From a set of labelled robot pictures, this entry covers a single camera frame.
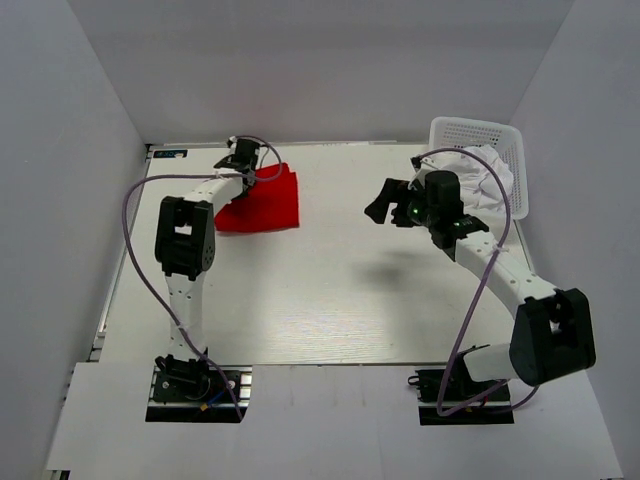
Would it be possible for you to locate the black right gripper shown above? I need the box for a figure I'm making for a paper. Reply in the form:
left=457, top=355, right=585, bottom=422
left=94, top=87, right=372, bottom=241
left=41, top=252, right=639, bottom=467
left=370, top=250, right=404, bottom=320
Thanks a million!
left=365, top=178, right=439, bottom=229

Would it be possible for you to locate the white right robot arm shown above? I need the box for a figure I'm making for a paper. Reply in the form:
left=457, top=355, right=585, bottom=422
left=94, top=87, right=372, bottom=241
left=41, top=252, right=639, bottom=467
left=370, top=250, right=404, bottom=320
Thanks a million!
left=364, top=171, right=596, bottom=399

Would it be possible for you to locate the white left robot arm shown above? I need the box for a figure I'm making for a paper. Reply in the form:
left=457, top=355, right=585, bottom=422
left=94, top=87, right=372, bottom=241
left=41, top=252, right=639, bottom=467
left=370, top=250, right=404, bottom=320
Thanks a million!
left=155, top=137, right=260, bottom=358

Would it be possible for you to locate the white plastic basket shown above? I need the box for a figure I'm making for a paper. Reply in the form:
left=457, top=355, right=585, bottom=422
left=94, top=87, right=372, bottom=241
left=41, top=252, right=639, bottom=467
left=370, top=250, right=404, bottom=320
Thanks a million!
left=422, top=116, right=529, bottom=220

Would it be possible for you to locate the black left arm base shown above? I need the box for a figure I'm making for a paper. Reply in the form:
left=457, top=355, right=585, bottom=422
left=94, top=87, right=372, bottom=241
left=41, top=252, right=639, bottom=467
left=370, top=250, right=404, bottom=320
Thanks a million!
left=145, top=355, right=252, bottom=424

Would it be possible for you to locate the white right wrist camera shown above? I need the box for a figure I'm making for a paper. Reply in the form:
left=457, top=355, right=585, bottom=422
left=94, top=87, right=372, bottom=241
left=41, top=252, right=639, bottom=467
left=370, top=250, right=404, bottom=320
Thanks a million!
left=409, top=156, right=431, bottom=192

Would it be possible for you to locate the white t-shirt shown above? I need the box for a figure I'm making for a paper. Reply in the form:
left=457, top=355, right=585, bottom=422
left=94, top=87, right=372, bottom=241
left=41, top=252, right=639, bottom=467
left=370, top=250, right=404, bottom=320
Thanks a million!
left=425, top=144, right=514, bottom=214

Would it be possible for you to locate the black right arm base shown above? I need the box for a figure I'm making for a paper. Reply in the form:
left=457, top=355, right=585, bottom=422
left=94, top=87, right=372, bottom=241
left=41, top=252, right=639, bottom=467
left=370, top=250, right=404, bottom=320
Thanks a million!
left=407, top=368, right=514, bottom=426

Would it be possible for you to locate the blue table label sticker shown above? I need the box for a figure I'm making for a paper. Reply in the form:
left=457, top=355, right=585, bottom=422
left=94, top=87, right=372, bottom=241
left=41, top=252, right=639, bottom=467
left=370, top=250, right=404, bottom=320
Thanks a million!
left=153, top=149, right=188, bottom=159

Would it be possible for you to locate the red t-shirt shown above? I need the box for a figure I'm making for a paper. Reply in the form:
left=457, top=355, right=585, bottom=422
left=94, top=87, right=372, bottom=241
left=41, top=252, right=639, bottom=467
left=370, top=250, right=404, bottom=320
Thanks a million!
left=215, top=163, right=300, bottom=234

